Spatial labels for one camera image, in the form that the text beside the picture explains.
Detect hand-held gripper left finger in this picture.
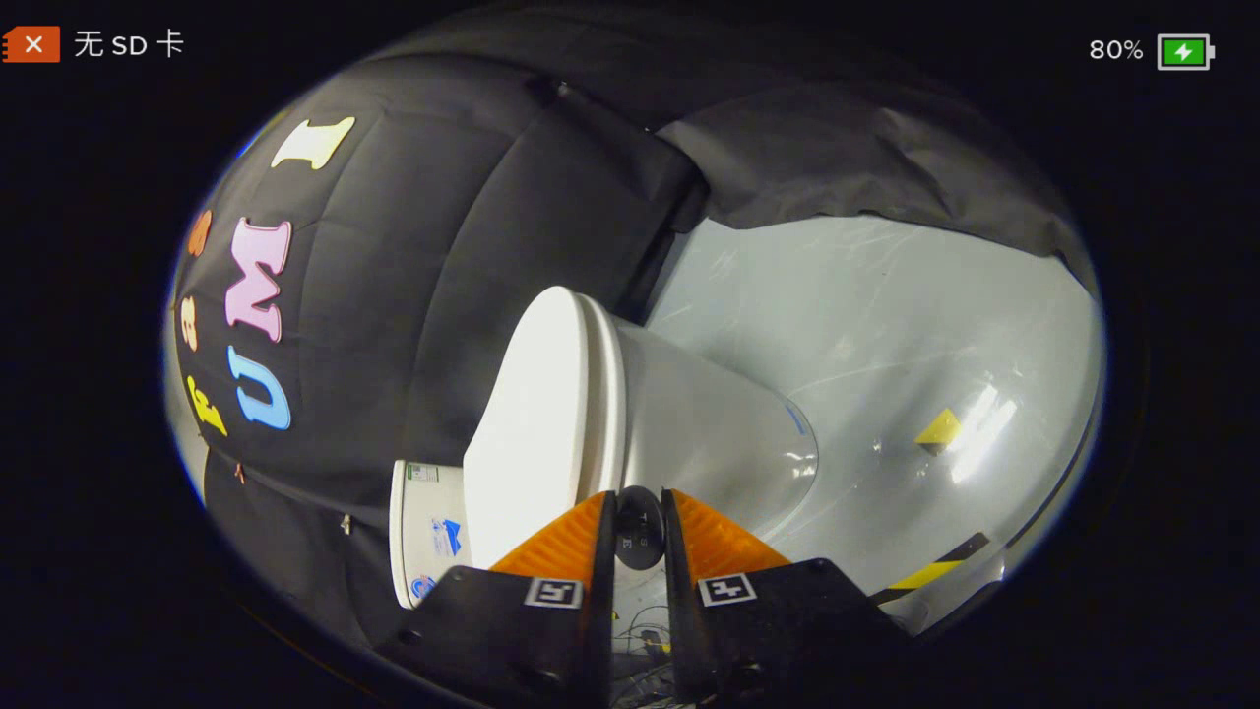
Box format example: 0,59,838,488
379,490,619,709

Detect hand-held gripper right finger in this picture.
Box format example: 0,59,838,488
660,488,913,708

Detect black lid lifter handle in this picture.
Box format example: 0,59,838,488
614,485,668,572

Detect white toilet lid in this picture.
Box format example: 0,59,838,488
461,285,606,574

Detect white ceramic toilet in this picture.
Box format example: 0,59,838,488
389,290,820,612

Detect black yellow striped tape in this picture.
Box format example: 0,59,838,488
870,533,991,605

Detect yellow floor tape square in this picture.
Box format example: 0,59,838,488
914,408,964,456

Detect black backdrop cloth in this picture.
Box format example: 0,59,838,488
172,20,1099,651

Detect tangled black cables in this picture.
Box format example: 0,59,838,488
610,603,682,706

